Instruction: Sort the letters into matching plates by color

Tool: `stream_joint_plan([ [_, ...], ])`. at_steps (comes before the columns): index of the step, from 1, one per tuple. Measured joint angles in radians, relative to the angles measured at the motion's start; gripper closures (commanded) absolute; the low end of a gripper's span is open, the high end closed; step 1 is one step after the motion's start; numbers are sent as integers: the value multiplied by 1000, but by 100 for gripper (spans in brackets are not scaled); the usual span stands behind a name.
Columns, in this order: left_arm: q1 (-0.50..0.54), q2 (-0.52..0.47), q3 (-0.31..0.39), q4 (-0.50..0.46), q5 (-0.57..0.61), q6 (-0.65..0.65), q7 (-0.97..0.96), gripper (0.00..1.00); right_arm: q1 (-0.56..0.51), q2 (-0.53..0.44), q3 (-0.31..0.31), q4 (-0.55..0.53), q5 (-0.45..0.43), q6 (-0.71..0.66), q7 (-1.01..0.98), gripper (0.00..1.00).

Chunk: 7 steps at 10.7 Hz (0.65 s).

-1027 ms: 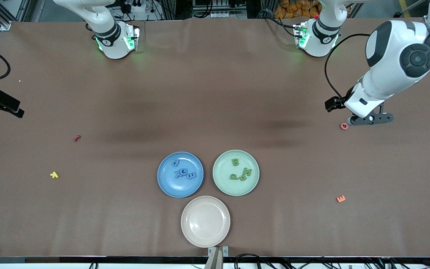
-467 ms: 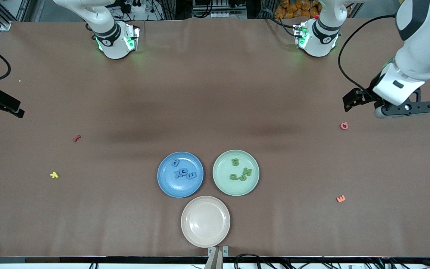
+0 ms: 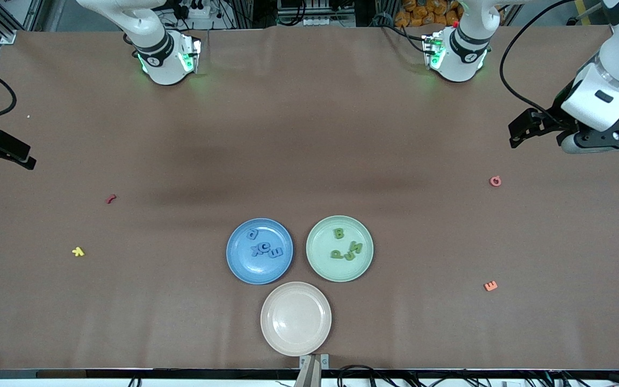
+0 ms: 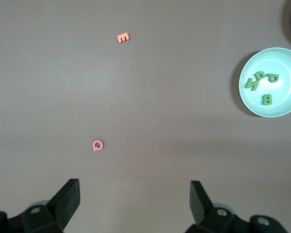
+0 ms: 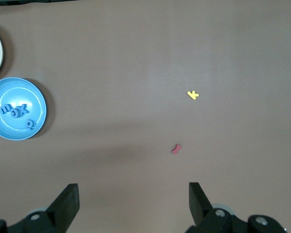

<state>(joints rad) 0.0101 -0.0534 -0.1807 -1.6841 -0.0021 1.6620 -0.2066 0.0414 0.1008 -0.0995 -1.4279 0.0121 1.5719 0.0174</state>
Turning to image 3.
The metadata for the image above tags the orange fruit pile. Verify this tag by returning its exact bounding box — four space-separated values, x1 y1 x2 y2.
395 0 463 27

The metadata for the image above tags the pale green plate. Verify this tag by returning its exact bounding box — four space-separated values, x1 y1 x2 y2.
306 215 374 283

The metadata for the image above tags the white power strip with plugs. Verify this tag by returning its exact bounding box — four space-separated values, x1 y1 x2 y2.
172 0 224 19

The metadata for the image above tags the blue plate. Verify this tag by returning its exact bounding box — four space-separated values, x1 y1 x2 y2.
226 218 294 285

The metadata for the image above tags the beige plate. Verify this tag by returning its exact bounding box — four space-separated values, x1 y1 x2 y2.
260 281 333 357

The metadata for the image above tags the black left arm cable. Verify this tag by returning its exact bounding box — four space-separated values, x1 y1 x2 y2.
500 0 606 127

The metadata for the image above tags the black loose cable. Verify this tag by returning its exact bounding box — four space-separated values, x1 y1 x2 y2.
336 364 396 387

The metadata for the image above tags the grey metal mount bracket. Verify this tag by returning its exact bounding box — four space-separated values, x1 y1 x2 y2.
294 353 330 387

